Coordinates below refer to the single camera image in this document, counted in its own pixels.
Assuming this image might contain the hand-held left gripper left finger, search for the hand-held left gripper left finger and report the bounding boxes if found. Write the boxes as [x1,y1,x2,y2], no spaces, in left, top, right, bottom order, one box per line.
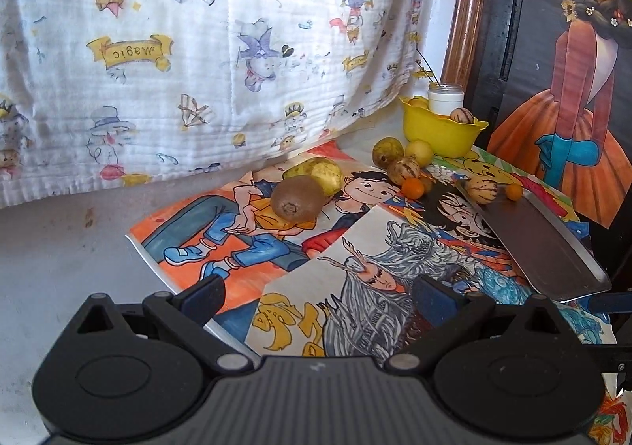
[64,274,255,373]

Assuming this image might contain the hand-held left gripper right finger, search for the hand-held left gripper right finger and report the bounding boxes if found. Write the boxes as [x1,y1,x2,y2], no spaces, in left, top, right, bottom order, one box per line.
[385,274,568,374]

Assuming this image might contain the orange cartoon drawing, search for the orange cartoon drawing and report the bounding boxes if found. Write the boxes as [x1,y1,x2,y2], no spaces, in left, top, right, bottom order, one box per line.
[126,141,386,362]

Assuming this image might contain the metal tray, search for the metal tray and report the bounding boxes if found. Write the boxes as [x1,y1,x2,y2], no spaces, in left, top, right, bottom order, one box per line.
[454,177,612,302]

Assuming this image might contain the brown kiwi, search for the brown kiwi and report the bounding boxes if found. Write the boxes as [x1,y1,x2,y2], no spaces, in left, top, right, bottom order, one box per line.
[270,175,327,222]

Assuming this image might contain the yellow lemon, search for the yellow lemon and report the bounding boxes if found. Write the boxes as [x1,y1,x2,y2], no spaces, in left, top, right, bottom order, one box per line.
[405,139,435,166]

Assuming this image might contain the green pear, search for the green pear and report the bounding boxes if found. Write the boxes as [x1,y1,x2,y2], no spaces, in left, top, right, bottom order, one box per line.
[372,137,406,168]

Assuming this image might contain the yellow plastic bowl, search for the yellow plastic bowl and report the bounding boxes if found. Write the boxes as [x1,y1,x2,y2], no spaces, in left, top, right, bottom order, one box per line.
[399,96,489,158]

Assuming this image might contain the green mango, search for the green mango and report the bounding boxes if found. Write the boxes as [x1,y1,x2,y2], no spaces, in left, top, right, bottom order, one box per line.
[282,157,344,196]

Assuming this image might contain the white jar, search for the white jar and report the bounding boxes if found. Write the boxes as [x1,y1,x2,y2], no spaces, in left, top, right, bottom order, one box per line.
[427,83,465,116]

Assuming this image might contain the yellow flower branch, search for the yellow flower branch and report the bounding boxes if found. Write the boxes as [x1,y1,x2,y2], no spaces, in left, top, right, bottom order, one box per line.
[409,32,440,85]

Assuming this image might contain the black panel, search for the black panel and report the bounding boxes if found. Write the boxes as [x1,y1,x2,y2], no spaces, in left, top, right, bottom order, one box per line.
[466,0,544,149]

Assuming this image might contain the white printed blanket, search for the white printed blanket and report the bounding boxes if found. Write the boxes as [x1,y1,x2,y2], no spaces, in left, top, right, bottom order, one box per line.
[0,0,435,209]

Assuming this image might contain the wall poster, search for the wall poster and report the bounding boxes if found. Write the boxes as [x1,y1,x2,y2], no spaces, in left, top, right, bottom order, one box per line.
[486,0,632,228]

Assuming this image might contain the wooden frame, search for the wooden frame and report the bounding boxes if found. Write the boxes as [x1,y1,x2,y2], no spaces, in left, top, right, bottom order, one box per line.
[441,0,492,90]

